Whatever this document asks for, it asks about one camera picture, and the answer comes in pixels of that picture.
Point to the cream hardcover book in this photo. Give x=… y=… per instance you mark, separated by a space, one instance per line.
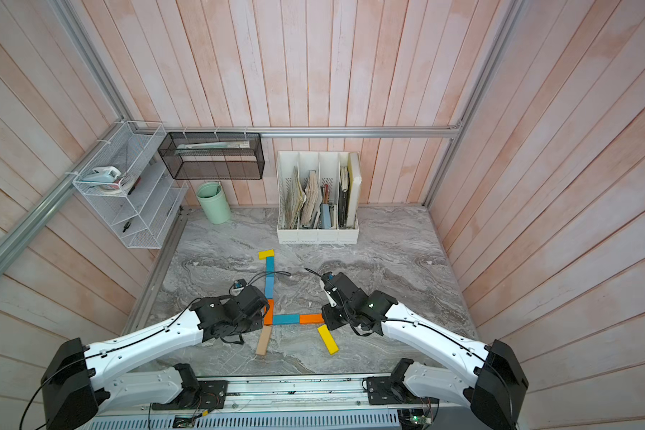
x=355 y=182

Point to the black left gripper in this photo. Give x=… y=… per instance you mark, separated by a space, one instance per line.
x=257 y=323

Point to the teal wooden block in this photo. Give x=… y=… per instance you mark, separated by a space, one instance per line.
x=270 y=266
x=285 y=319

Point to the long yellow wooden block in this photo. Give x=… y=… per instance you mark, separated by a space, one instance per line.
x=328 y=340

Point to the small yellow wooden block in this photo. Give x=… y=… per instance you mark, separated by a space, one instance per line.
x=266 y=254

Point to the aluminium front rail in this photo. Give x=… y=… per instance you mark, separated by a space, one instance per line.
x=293 y=392

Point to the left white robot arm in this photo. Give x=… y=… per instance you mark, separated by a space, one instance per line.
x=83 y=380

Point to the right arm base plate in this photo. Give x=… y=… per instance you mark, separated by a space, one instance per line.
x=382 y=390

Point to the orange wooden block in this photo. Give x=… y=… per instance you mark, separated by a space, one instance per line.
x=268 y=317
x=311 y=319

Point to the natural wooden block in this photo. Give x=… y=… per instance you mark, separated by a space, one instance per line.
x=263 y=342

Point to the light blue wooden block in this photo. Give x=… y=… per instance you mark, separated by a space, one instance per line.
x=269 y=286

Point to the white wire shelf rack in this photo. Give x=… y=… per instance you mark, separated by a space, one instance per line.
x=142 y=216

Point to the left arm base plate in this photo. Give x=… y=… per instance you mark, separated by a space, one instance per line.
x=209 y=395

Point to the white plastic file organizer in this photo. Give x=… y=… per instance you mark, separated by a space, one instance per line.
x=324 y=178

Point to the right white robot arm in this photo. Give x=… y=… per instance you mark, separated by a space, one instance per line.
x=487 y=378

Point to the mint green plastic cup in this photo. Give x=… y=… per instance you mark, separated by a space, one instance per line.
x=214 y=203

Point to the black wire mesh basket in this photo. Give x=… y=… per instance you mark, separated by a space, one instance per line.
x=213 y=155

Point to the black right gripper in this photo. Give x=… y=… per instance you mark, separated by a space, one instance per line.
x=329 y=317

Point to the illustrated Chinese history book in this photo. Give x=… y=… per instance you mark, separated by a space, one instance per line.
x=294 y=201

